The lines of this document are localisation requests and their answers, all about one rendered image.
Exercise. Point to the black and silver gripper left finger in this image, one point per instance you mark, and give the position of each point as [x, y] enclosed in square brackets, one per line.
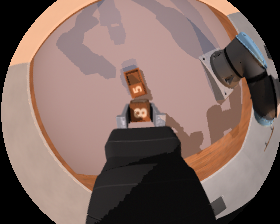
[124, 119]

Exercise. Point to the brown wooden tray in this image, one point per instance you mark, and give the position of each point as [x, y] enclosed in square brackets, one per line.
[134, 76]

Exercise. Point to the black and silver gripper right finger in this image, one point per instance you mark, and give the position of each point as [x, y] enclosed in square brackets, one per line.
[158, 119]

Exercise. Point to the brown wooden number cube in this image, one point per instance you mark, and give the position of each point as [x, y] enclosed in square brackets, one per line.
[140, 110]
[137, 89]

